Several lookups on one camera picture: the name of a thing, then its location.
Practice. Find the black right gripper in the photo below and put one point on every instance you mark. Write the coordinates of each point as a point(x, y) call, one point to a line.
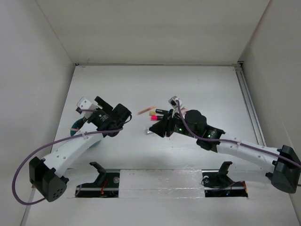
point(160, 127)

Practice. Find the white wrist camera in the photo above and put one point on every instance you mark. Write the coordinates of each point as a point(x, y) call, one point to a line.
point(176, 104)
point(85, 107)

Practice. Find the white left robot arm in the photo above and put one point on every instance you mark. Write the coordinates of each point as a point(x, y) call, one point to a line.
point(49, 174)

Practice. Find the aluminium rail right edge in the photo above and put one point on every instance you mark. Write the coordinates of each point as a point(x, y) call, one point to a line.
point(249, 104)

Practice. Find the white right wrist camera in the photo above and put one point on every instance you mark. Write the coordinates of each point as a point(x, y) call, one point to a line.
point(176, 104)

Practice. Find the orange highlighter pen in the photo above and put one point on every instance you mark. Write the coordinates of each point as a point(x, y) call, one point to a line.
point(146, 110)

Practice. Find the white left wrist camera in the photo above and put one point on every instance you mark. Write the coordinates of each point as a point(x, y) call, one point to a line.
point(85, 107)

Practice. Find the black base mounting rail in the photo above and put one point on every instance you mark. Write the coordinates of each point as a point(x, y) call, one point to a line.
point(154, 183)

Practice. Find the black blue yellow marker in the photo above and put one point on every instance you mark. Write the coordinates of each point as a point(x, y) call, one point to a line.
point(160, 111)

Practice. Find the black pink marker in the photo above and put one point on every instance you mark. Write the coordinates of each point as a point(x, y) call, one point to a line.
point(156, 117)

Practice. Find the teal plastic cup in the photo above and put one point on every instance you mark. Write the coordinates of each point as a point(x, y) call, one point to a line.
point(78, 124)

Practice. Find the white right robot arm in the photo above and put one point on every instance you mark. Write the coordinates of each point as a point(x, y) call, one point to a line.
point(279, 166)

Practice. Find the clear blue-tipped pen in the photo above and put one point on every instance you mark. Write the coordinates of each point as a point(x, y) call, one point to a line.
point(148, 132)

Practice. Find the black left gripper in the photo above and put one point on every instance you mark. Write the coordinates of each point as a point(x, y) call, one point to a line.
point(106, 108)

